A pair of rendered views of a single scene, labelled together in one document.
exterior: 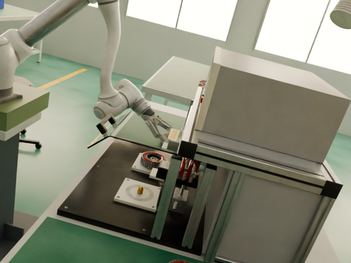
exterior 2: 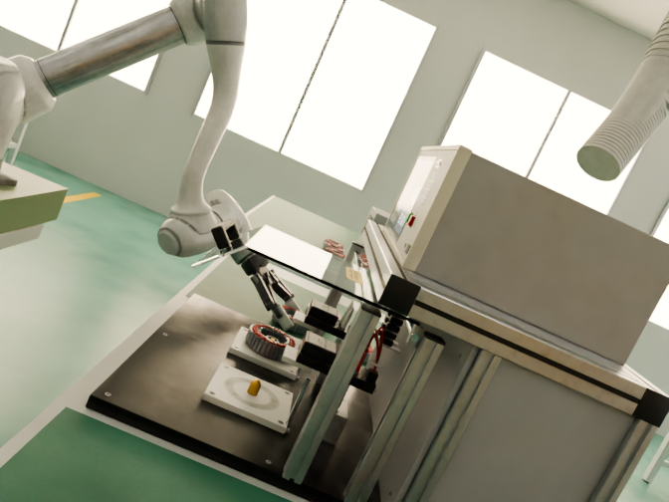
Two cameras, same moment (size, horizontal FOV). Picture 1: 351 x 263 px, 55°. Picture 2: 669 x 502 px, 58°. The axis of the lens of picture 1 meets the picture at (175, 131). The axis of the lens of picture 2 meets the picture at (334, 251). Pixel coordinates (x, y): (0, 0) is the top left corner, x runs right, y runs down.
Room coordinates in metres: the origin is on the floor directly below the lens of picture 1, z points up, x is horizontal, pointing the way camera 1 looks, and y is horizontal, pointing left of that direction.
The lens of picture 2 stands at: (0.02, 0.14, 1.24)
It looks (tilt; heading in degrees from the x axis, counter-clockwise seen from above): 9 degrees down; 354
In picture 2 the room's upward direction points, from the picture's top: 25 degrees clockwise
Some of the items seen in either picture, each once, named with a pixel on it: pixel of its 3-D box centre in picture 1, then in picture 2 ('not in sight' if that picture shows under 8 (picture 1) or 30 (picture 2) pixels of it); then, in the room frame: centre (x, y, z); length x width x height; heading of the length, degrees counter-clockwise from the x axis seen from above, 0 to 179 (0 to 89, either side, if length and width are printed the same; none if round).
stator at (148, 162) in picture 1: (153, 160); (271, 342); (1.29, 0.06, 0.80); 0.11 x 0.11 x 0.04
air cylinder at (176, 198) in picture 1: (178, 200); (329, 416); (1.04, -0.08, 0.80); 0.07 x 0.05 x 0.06; 178
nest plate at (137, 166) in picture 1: (152, 165); (267, 352); (1.29, 0.06, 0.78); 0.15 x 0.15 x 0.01; 88
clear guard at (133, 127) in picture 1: (151, 139); (311, 278); (0.97, 0.07, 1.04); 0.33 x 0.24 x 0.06; 88
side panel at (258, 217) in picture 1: (265, 229); (516, 480); (0.83, -0.32, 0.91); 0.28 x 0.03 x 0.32; 88
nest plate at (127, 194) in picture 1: (139, 193); (250, 395); (1.05, 0.07, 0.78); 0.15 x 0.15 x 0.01; 88
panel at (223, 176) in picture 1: (218, 164); (405, 360); (1.16, -0.19, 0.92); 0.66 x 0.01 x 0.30; 178
